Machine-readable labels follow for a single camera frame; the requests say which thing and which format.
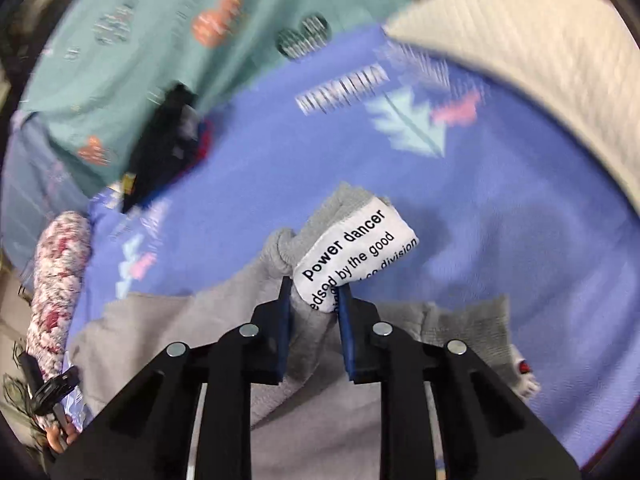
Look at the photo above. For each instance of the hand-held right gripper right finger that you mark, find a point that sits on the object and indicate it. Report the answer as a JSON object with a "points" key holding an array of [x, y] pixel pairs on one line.
{"points": [[345, 337]]}

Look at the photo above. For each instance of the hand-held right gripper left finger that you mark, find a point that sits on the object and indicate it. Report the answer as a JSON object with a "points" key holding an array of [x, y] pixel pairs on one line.
{"points": [[284, 332]]}

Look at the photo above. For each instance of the grey sweatshirt with label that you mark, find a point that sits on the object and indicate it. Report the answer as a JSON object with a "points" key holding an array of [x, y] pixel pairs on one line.
{"points": [[310, 410]]}

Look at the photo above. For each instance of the person's left forearm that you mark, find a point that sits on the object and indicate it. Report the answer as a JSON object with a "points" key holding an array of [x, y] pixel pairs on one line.
{"points": [[57, 285]]}

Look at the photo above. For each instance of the teal printed blanket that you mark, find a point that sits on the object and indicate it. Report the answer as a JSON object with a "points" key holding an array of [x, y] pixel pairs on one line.
{"points": [[150, 60]]}

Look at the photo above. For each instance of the light blue cloth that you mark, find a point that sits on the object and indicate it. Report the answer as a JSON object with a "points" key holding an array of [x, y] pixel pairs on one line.
{"points": [[30, 185]]}

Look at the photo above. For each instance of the blue printed blanket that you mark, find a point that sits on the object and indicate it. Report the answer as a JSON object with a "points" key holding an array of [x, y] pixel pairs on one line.
{"points": [[500, 210]]}

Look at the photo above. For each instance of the black clip object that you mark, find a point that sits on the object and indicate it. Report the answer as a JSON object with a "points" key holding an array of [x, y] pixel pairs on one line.
{"points": [[50, 391]]}

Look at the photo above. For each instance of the white quilted cloth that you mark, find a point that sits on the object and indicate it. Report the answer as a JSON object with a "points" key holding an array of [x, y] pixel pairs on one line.
{"points": [[550, 60]]}

